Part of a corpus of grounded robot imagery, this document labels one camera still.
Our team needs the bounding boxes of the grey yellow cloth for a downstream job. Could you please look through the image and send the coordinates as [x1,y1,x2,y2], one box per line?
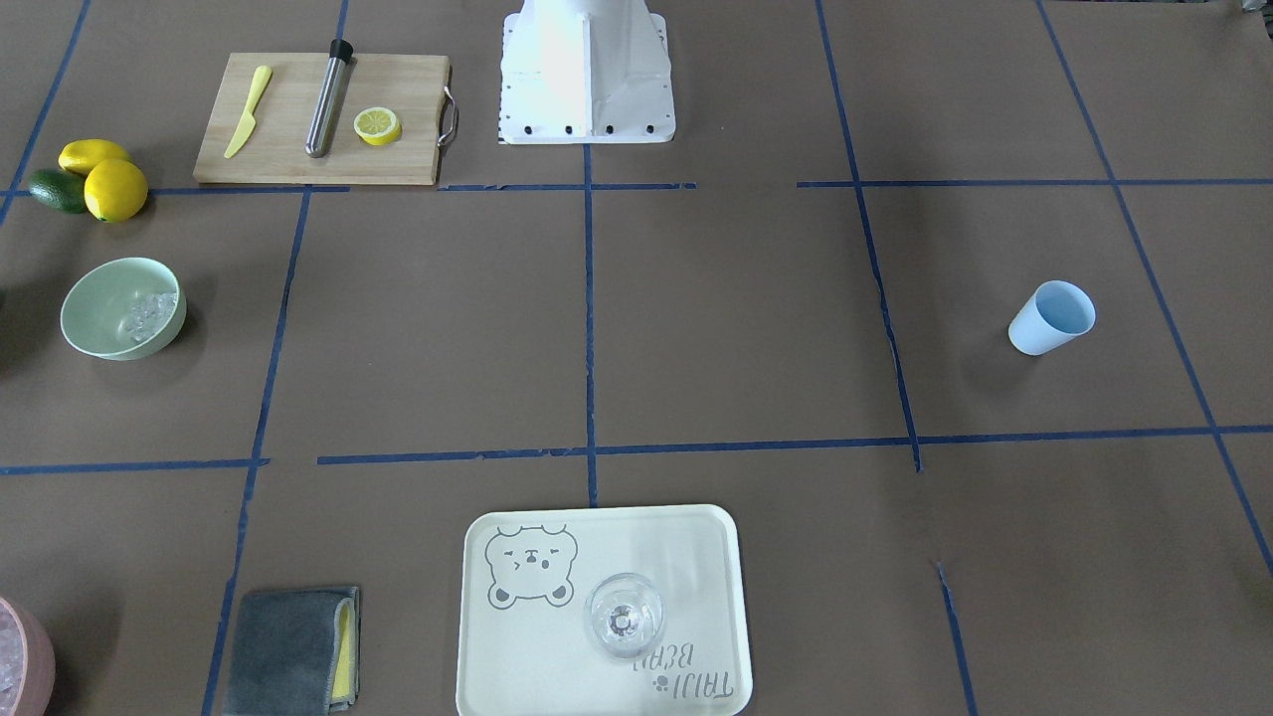
[222,585,362,715]

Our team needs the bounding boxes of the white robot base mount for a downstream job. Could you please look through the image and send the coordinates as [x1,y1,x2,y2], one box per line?
[496,1,677,147]

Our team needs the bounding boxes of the steel muddler black tip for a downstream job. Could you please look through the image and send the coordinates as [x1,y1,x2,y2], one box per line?
[304,38,354,158]

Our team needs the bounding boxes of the pink bowl of ice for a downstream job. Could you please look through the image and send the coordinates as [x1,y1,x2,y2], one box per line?
[1,598,56,715]

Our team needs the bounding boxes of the light blue cup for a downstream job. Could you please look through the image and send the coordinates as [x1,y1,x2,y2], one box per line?
[1006,280,1097,355]

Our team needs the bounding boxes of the yellow lemon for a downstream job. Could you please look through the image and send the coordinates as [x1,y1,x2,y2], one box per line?
[84,159,149,223]
[59,138,131,177]

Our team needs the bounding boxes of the ice cubes in green bowl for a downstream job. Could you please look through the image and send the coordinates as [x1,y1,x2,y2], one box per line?
[121,290,179,343]

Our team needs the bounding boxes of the cream bear tray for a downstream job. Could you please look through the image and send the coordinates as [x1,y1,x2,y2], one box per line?
[454,505,754,715]

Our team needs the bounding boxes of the clear wine glass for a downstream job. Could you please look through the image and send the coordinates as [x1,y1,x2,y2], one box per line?
[586,572,665,660]

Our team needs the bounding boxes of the green lime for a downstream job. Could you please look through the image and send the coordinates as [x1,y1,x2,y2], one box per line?
[27,168,88,217]

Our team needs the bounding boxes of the lemon half slice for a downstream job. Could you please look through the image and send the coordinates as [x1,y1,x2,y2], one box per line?
[353,107,402,147]

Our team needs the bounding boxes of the yellow lemon front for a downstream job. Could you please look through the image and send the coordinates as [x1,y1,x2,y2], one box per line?
[84,159,149,223]

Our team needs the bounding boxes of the wooden cutting board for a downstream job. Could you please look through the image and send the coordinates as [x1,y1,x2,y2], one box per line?
[193,54,454,186]

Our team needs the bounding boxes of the yellow lemon rear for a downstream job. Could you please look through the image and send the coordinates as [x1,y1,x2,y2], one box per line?
[59,138,131,177]

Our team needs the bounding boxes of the green bowl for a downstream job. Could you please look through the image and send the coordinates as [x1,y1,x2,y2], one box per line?
[60,257,187,361]

